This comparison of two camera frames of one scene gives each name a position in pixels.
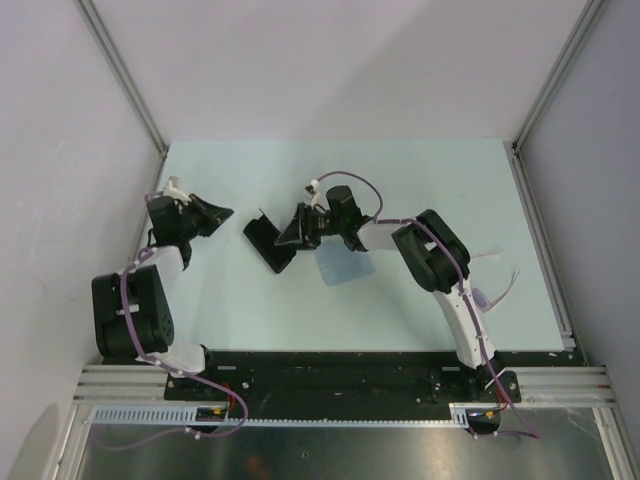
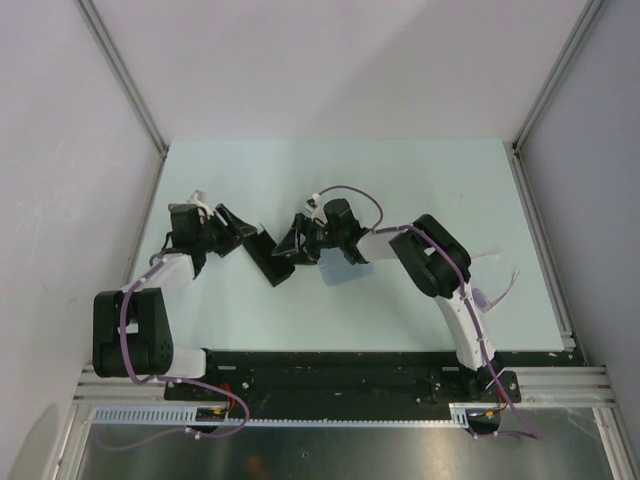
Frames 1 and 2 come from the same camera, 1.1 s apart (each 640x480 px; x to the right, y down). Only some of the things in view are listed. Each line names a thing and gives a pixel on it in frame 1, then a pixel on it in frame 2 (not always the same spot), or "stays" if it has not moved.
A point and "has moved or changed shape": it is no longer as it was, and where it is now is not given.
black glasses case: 262,234 has moved or changed shape
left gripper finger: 215,213 → 237,225
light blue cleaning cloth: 341,265 stays
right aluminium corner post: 585,24 stays
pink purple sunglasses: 480,300 stays
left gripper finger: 208,228 → 228,246
